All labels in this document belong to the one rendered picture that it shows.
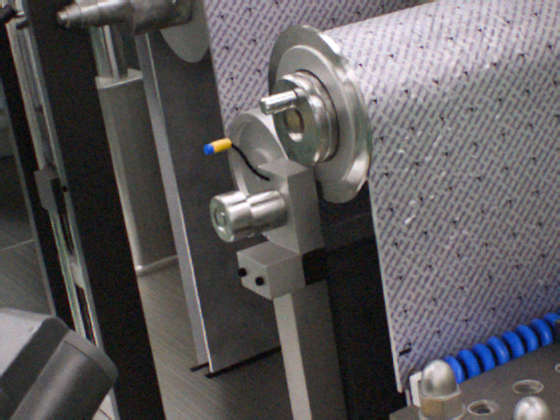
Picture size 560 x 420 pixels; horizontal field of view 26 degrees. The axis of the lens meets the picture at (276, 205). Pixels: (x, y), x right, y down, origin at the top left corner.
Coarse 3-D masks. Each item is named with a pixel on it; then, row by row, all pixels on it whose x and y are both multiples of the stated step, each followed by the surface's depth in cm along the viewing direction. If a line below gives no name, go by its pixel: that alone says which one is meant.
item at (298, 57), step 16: (304, 48) 97; (288, 64) 100; (304, 64) 98; (320, 64) 95; (336, 80) 94; (336, 96) 95; (352, 128) 94; (352, 144) 95; (336, 160) 98; (352, 160) 96; (320, 176) 101; (336, 176) 98
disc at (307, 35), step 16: (288, 32) 99; (304, 32) 97; (320, 32) 95; (272, 48) 102; (288, 48) 100; (320, 48) 95; (336, 48) 94; (272, 64) 103; (336, 64) 94; (272, 80) 104; (352, 80) 93; (352, 96) 93; (352, 112) 94; (368, 128) 93; (368, 144) 93; (368, 160) 94; (352, 176) 97; (320, 192) 102; (336, 192) 100; (352, 192) 97
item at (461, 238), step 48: (480, 144) 100; (528, 144) 103; (384, 192) 96; (432, 192) 99; (480, 192) 101; (528, 192) 104; (384, 240) 97; (432, 240) 100; (480, 240) 102; (528, 240) 105; (384, 288) 98; (432, 288) 101; (480, 288) 103; (528, 288) 106; (432, 336) 102; (480, 336) 104
